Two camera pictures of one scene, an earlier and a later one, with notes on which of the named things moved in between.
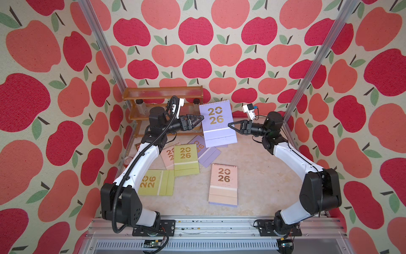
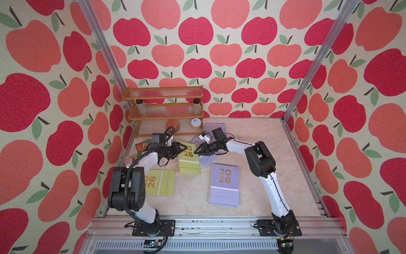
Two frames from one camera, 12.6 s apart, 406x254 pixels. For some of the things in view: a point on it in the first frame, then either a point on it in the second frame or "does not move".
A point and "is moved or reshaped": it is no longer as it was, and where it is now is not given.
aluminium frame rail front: [319, 236] does not move
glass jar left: [141, 106] does not move
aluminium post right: [346, 15] does not move
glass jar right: [196, 102] does not move
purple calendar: [217, 115] to [224, 185]
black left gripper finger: [195, 119] to [182, 147]
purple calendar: [223, 146] is moved or reshaped
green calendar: [185, 160] is moved or reshaped
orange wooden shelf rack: [142, 99] does not move
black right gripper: [246, 127] to [204, 147]
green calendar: [157, 182] does not move
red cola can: [127, 160] does not move
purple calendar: [205, 155] does not move
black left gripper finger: [195, 118] to [183, 147]
